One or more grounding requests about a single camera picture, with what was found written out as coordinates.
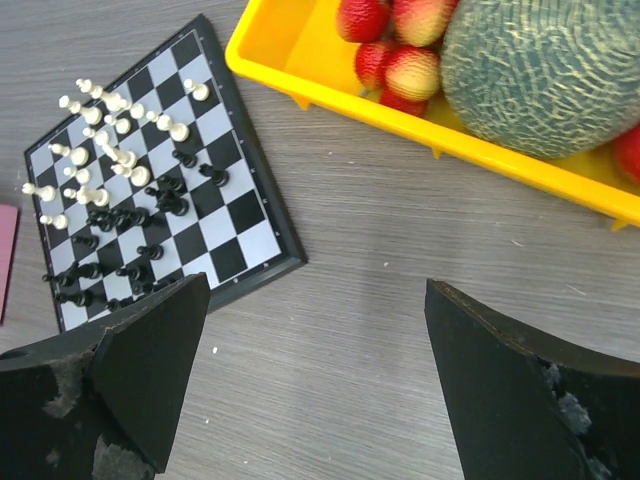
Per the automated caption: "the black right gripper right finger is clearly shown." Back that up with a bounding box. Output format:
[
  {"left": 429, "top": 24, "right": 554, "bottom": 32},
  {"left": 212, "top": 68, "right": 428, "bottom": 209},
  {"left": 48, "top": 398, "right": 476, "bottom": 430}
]
[{"left": 424, "top": 278, "right": 591, "bottom": 480}]

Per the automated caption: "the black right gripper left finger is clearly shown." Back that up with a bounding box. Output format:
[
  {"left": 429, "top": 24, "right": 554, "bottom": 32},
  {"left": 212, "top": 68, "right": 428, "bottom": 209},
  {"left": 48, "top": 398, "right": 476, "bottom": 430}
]
[{"left": 88, "top": 273, "right": 209, "bottom": 473}]

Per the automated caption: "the white chess pawn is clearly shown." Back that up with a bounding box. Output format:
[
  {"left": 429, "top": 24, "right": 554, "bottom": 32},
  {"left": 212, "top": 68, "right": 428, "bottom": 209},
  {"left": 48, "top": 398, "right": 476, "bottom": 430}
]
[{"left": 183, "top": 79, "right": 210, "bottom": 102}]

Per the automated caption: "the black white chess board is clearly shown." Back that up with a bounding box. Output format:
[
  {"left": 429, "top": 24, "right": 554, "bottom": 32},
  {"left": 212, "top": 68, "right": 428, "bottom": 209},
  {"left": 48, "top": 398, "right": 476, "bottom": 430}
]
[{"left": 25, "top": 16, "right": 306, "bottom": 331}]

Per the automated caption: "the black chess piece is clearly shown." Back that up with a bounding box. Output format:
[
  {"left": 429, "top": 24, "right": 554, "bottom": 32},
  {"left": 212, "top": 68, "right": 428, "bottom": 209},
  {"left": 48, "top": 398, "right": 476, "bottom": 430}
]
[{"left": 198, "top": 164, "right": 230, "bottom": 187}]

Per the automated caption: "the white chess piece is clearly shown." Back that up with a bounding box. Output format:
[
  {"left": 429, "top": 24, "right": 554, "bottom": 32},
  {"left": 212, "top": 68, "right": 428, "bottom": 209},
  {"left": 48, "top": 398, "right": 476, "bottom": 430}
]
[{"left": 146, "top": 111, "right": 190, "bottom": 142}]

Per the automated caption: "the pink plastic box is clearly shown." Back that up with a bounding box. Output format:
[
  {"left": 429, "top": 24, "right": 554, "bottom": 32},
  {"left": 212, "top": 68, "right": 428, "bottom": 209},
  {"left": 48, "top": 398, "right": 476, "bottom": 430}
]
[{"left": 0, "top": 204, "right": 19, "bottom": 323}]

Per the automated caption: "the green netted melon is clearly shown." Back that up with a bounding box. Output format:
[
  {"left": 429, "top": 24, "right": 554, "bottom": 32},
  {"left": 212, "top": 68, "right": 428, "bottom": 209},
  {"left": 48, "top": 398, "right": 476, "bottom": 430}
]
[{"left": 441, "top": 1, "right": 639, "bottom": 159}]

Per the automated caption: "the yellow plastic fruit tray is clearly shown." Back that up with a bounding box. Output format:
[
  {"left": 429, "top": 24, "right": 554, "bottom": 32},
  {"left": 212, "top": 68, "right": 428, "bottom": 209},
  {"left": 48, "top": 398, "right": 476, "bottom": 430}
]
[{"left": 225, "top": 1, "right": 639, "bottom": 230}]

